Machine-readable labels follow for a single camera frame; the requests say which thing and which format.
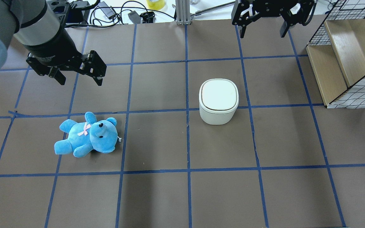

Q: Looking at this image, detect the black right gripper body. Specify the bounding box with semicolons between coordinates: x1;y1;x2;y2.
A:
235;0;316;19

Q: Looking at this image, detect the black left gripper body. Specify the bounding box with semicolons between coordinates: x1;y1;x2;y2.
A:
26;51;89;78

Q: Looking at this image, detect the white trash can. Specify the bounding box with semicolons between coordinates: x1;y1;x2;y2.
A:
199;79;239;125

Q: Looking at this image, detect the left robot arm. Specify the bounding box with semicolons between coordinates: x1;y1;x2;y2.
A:
0;0;107;86

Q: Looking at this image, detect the black power adapter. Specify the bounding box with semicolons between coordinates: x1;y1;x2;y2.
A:
98;1;116;19

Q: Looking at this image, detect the blue teddy bear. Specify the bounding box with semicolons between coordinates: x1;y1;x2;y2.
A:
54;112;122;158

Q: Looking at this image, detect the yellow tape roll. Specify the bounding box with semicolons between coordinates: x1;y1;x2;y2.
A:
146;0;166;10

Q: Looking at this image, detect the wire grid wooden box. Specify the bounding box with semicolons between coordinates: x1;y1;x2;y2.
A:
306;0;365;109

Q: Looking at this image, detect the aluminium frame post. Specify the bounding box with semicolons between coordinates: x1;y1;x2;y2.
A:
175;0;192;25

